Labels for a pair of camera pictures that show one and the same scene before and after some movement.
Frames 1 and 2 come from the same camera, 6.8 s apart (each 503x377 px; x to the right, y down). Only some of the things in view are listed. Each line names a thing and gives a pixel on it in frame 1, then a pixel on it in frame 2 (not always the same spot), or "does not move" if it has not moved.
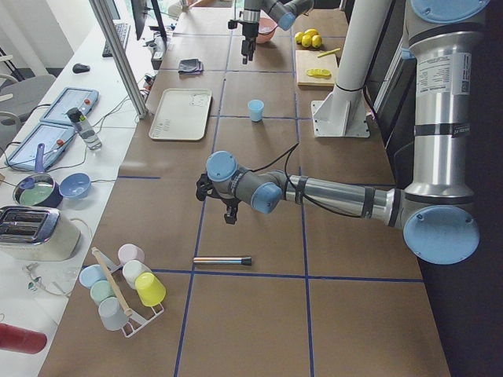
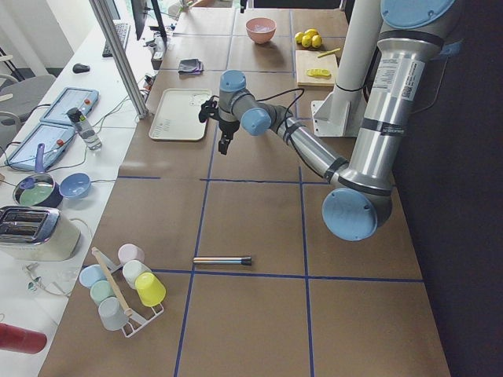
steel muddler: x=223 y=260 does not move
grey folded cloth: x=190 y=66 does not move
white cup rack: x=139 y=322 does not move
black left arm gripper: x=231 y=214 → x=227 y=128
